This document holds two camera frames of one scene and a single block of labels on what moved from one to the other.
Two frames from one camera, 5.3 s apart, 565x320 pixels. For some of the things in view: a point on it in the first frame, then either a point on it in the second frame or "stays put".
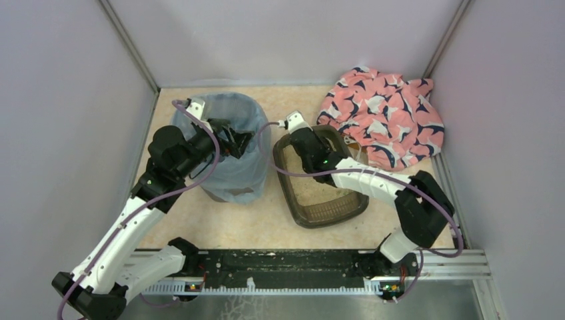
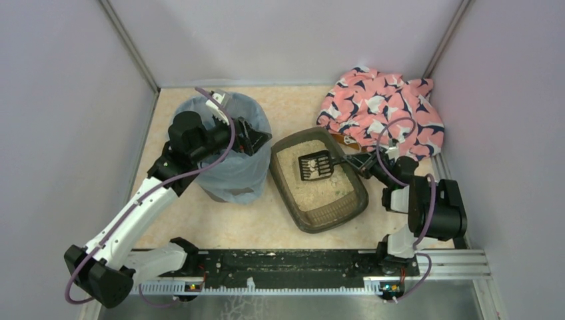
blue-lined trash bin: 230,179 stays put
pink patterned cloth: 392,119 stays put
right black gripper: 304,141 to 364,161
